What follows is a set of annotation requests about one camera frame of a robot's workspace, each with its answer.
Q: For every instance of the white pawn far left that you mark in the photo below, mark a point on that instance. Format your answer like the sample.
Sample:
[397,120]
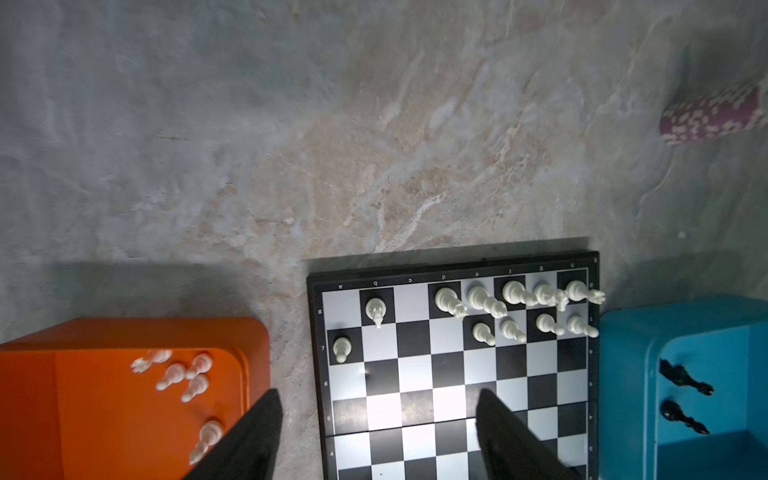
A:
[342,348]

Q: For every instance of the black white chessboard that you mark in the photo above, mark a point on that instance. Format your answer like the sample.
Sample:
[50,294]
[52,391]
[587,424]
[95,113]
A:
[403,405]

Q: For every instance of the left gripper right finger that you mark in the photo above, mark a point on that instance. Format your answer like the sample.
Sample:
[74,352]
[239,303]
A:
[509,449]

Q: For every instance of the orange plastic bin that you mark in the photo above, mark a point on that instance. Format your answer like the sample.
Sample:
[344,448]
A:
[71,407]

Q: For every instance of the blue plastic bin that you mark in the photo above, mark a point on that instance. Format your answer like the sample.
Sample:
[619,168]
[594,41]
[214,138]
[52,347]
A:
[683,390]

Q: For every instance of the black piece in bin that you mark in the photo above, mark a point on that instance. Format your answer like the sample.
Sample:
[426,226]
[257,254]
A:
[672,412]
[678,375]

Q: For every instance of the white back row piece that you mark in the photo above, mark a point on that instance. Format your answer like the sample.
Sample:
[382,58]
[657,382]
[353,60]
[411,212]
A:
[375,310]

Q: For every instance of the pink patterned roll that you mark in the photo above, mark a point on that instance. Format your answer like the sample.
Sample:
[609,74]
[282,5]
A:
[739,108]

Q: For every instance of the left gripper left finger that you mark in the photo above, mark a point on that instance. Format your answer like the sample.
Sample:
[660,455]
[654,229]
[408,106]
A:
[249,449]

